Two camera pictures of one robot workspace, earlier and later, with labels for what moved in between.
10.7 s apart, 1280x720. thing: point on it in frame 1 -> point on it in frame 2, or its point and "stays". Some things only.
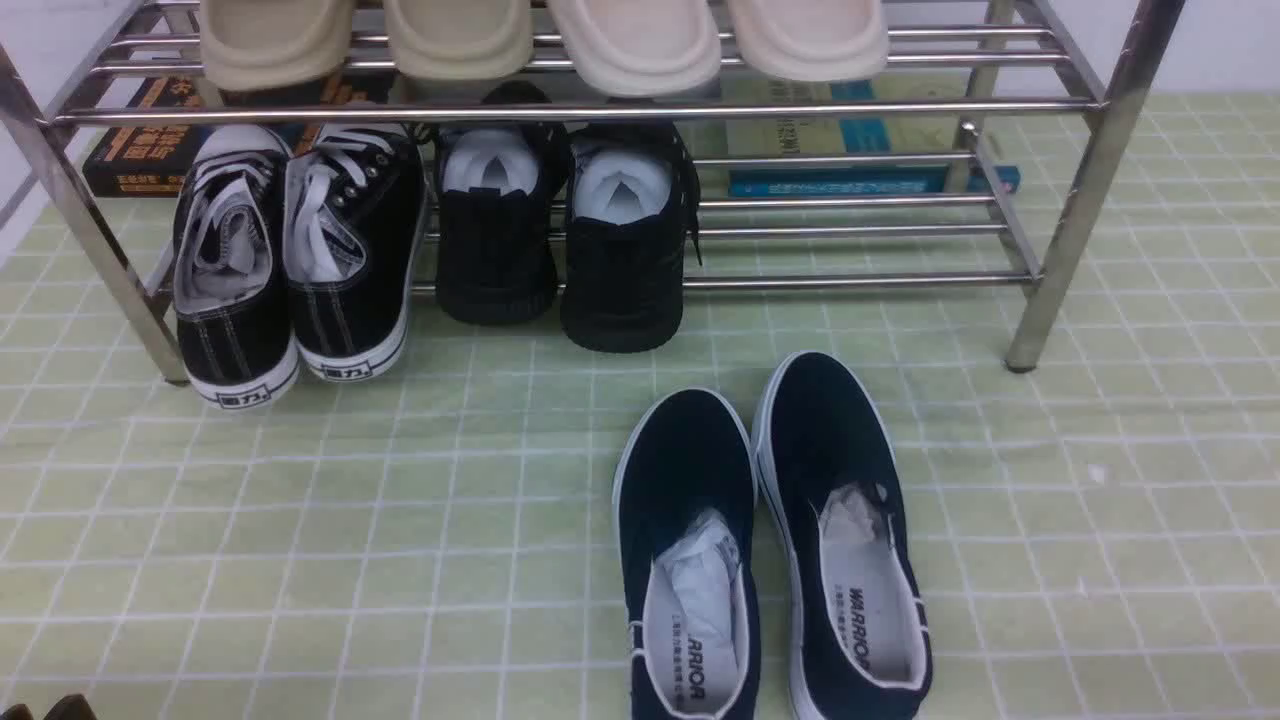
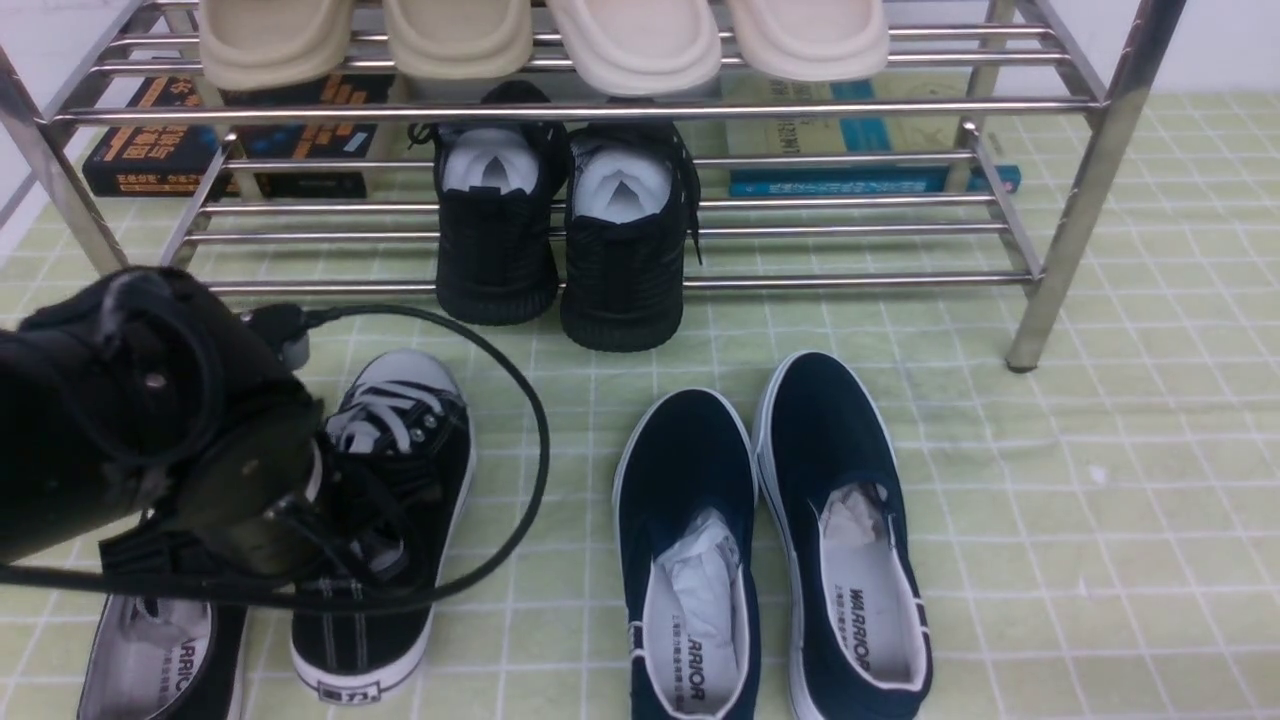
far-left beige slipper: [276, 45] stays
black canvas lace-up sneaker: [234, 318] -> [158, 656]
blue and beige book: [855, 136] stays
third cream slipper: [640, 48] stays
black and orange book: [145, 161] stays
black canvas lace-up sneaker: [355, 228] -> [393, 474]
